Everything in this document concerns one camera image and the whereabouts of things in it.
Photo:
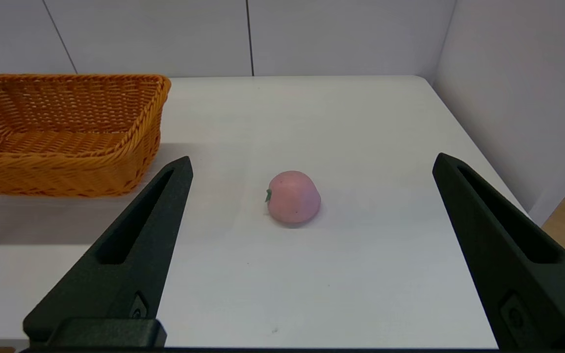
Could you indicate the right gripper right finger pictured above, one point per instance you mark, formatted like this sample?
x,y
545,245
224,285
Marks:
x,y
523,284

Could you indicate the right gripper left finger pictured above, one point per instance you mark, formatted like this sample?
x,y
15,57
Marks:
x,y
140,260

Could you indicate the orange wicker basket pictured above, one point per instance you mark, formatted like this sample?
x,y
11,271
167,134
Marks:
x,y
66,152

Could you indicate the pink toy peach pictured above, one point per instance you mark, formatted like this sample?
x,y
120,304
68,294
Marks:
x,y
293,198

